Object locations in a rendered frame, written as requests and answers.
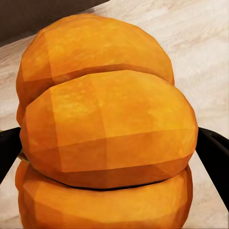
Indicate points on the cabinet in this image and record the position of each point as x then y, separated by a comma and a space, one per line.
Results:
20, 16

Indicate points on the pumpkin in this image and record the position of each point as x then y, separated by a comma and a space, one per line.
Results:
106, 136

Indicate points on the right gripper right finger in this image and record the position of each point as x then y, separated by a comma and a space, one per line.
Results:
213, 151

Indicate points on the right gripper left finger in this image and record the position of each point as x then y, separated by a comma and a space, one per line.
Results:
10, 147

